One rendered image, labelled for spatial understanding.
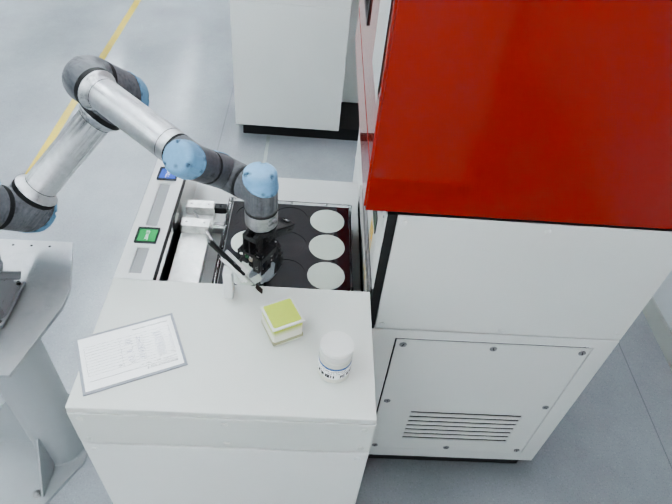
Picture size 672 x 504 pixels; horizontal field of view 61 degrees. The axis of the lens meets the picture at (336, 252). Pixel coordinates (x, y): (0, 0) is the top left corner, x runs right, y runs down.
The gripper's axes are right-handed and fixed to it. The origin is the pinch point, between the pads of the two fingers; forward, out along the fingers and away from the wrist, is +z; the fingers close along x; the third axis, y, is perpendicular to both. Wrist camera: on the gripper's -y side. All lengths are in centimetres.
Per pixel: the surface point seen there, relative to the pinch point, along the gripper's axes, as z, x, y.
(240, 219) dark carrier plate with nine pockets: 1.3, -19.6, -14.7
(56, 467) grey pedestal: 90, -56, 48
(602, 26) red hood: -74, 52, -21
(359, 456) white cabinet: 11, 42, 25
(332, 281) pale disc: 1.3, 14.6, -8.9
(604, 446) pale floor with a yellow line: 91, 112, -67
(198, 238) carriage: 3.2, -25.7, -3.3
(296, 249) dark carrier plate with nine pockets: 1.3, 0.3, -13.6
